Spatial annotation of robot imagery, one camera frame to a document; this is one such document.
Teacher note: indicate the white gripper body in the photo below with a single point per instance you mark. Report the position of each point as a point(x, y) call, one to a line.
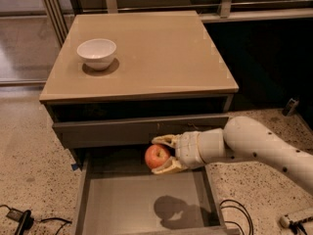
point(188, 149)

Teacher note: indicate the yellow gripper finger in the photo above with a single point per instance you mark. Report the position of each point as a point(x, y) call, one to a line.
point(169, 140)
point(172, 165)

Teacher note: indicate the red apple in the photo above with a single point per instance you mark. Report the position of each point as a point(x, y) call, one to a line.
point(156, 155)

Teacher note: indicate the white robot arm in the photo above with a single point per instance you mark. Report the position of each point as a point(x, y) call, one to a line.
point(242, 138)

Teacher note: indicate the closed grey top drawer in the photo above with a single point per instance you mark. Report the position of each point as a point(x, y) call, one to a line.
point(130, 131)

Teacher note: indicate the open grey middle drawer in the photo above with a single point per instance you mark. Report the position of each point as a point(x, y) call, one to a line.
point(119, 195)

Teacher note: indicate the grey drawer cabinet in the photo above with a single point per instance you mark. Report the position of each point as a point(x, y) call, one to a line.
point(165, 65)

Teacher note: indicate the blue tape piece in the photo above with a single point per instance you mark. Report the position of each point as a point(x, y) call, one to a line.
point(74, 167)

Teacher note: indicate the small grey floor device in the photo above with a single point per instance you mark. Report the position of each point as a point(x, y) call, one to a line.
point(290, 107)

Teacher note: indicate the white ceramic bowl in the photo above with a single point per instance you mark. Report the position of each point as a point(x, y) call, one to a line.
point(97, 54)

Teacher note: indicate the white power strip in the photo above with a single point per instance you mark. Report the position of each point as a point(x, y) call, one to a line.
point(296, 217)

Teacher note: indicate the black power adapter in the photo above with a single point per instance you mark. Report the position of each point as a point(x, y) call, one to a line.
point(23, 218)

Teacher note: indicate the metal railing frame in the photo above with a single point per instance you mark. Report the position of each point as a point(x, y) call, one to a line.
point(210, 11)

